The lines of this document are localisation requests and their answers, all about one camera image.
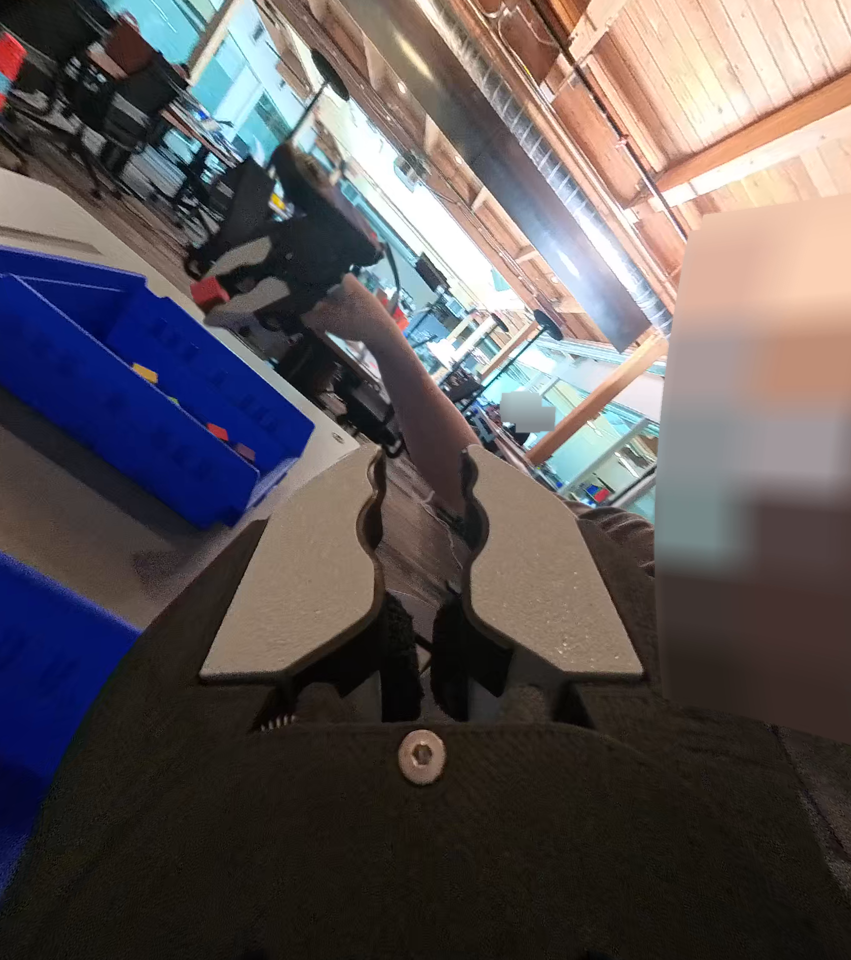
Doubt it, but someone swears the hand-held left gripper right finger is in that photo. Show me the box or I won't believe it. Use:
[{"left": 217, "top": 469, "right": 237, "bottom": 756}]
[{"left": 463, "top": 444, "right": 644, "bottom": 682}]

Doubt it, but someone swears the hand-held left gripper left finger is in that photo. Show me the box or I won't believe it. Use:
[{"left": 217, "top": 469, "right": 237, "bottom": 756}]
[{"left": 200, "top": 444, "right": 385, "bottom": 682}]

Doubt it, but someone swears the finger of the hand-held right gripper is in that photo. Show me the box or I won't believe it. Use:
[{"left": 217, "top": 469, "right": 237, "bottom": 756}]
[
  {"left": 210, "top": 238, "right": 274, "bottom": 280},
  {"left": 202, "top": 277, "right": 297, "bottom": 329}
]

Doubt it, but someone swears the blue plastic bin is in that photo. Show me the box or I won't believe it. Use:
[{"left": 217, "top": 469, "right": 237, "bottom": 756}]
[
  {"left": 0, "top": 240, "right": 316, "bottom": 530},
  {"left": 0, "top": 525, "right": 142, "bottom": 960}
]

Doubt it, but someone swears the black pole stand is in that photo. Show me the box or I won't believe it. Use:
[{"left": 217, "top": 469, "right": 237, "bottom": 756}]
[
  {"left": 504, "top": 309, "right": 566, "bottom": 376},
  {"left": 286, "top": 48, "right": 352, "bottom": 153}
]

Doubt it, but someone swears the black ceiling panel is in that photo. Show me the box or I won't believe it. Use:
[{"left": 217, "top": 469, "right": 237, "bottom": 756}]
[{"left": 335, "top": 0, "right": 655, "bottom": 354}]

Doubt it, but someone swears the silver ventilation duct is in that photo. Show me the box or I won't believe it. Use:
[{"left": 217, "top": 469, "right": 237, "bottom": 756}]
[{"left": 463, "top": 37, "right": 676, "bottom": 336}]

